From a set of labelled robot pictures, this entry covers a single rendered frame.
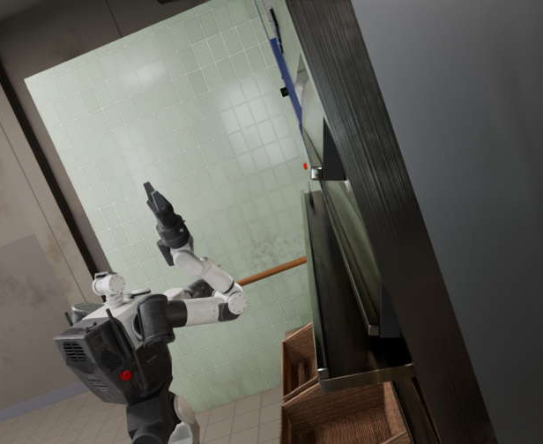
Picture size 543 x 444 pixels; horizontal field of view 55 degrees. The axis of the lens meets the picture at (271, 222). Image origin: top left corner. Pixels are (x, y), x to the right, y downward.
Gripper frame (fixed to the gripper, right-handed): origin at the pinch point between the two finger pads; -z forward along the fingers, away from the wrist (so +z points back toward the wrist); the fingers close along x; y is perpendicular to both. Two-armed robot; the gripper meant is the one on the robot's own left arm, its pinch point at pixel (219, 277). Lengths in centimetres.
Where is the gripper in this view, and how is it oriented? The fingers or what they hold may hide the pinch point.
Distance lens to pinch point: 221.4
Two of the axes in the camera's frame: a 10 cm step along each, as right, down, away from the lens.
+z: -5.6, 3.7, -7.4
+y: 7.5, -1.6, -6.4
